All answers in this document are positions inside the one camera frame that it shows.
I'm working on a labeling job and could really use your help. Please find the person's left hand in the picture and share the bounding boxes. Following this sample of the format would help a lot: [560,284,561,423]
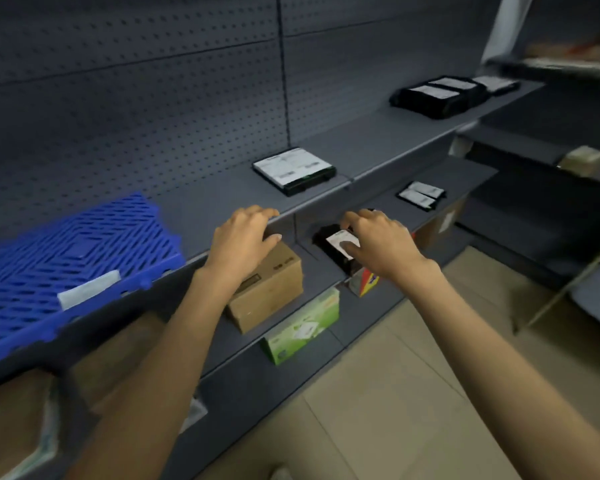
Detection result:
[203,205,284,296]

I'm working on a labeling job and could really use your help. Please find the person's right hand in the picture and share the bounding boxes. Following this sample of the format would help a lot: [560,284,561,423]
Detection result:
[340,209,441,291]

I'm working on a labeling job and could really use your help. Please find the black packet with white label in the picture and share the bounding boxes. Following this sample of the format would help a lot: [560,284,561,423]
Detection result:
[312,224,367,276]

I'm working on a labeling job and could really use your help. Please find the person's right forearm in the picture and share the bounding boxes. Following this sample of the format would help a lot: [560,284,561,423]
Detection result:
[380,262,600,480]

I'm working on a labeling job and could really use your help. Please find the person's left forearm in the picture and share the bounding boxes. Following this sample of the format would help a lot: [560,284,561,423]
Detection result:
[62,267,241,480]

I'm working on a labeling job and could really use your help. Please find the red and yellow carton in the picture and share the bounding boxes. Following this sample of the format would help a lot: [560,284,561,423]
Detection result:
[349,267,381,299]

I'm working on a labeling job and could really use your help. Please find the brown cardboard box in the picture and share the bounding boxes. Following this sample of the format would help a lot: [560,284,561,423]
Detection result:
[224,242,305,335]

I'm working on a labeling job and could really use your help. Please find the flat black box white label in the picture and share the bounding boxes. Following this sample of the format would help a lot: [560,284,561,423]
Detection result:
[252,147,337,197]

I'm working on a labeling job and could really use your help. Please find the small black packet white label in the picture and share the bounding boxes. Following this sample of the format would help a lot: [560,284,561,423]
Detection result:
[396,190,438,212]
[409,181,447,200]

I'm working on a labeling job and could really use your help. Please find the cardboard box with white sticker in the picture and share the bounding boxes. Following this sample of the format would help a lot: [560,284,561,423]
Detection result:
[414,199,467,251]

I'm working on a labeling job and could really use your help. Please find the green and white carton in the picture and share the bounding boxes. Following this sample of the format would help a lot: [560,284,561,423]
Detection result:
[262,287,341,367]

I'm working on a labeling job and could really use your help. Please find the dark grey pegboard shelf unit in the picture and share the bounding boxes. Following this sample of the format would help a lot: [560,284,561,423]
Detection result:
[0,0,546,480]

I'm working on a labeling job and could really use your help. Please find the large black package white label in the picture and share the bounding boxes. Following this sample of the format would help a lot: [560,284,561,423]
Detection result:
[427,76,490,109]
[389,85,467,120]

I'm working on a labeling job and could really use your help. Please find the plain cardboard box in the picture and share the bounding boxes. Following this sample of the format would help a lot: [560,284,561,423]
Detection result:
[72,312,168,415]

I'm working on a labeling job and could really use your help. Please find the blue plastic grid tile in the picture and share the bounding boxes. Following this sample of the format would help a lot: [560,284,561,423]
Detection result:
[0,192,187,363]

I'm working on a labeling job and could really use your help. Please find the dark grey side shelf unit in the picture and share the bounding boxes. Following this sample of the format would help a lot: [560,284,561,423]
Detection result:
[455,10,600,290]

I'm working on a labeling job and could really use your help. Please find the thin black package white label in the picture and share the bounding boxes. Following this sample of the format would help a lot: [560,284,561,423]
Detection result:
[472,75,522,97]

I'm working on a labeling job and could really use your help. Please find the beige carton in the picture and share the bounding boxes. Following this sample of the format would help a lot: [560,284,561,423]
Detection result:
[556,146,600,178]

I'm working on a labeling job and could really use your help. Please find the flat brown and white packages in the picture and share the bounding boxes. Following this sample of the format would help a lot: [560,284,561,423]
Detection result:
[521,41,600,71]

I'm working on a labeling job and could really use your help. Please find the large open cardboard box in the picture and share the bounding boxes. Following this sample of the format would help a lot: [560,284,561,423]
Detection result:
[0,369,61,480]

